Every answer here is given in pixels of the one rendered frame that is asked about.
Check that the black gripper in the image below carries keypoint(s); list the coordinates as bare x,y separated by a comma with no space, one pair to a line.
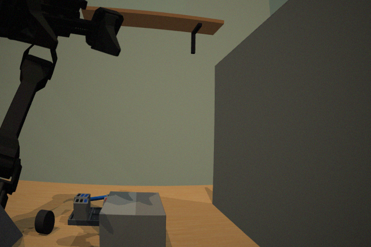
37,23

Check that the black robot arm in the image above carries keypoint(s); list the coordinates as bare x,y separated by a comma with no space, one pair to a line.
35,72

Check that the black short cylinder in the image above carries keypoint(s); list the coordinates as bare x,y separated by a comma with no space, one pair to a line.
44,221

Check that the grey flat panel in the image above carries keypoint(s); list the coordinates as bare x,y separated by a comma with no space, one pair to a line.
292,128

